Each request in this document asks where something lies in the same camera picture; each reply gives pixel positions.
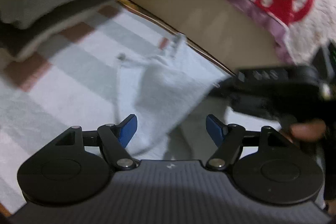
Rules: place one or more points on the checkered pastel floor rug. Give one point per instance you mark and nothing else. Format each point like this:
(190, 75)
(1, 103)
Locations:
(71, 80)

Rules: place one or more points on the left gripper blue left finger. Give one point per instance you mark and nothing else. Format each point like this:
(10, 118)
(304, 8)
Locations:
(125, 130)

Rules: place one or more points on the beige bed base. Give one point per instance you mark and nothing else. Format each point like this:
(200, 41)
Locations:
(219, 28)

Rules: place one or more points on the black folded garment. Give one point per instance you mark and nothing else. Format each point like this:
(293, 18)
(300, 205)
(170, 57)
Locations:
(52, 21)

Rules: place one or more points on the light grey cat-face t-shirt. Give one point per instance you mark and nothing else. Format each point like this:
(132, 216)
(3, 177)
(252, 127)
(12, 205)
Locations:
(161, 90)

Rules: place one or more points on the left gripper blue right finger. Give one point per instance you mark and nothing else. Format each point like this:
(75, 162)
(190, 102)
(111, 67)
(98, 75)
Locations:
(216, 129)

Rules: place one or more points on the person's right hand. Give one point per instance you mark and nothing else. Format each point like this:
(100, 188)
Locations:
(310, 132)

